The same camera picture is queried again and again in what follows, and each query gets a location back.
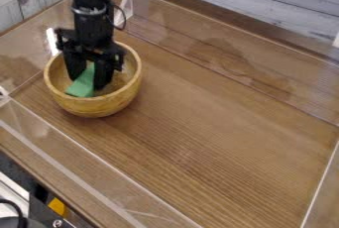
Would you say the clear acrylic corner bracket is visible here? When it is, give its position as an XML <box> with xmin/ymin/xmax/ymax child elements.
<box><xmin>113</xmin><ymin>0</ymin><xmax>133</xmax><ymax>30</ymax></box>
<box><xmin>0</xmin><ymin>85</ymin><xmax>9</xmax><ymax>107</ymax></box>

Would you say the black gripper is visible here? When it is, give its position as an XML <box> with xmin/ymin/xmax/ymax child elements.
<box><xmin>55</xmin><ymin>5</ymin><xmax>124</xmax><ymax>90</ymax></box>

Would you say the black cable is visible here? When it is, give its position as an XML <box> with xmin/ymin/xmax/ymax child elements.
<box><xmin>0</xmin><ymin>198</ymin><xmax>25</xmax><ymax>228</ymax></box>

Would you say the green rectangular block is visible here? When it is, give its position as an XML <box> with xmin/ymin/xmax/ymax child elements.
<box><xmin>65</xmin><ymin>62</ymin><xmax>93</xmax><ymax>98</ymax></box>

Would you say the brown wooden bowl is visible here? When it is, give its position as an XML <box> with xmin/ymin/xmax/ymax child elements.
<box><xmin>44</xmin><ymin>42</ymin><xmax>143</xmax><ymax>118</ymax></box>

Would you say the clear acrylic left corner bracket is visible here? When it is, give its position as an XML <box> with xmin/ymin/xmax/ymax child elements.
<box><xmin>0</xmin><ymin>85</ymin><xmax>9</xmax><ymax>107</ymax></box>

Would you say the black device with yellow label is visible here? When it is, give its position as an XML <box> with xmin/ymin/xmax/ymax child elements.
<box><xmin>25</xmin><ymin>190</ymin><xmax>96</xmax><ymax>228</ymax></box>

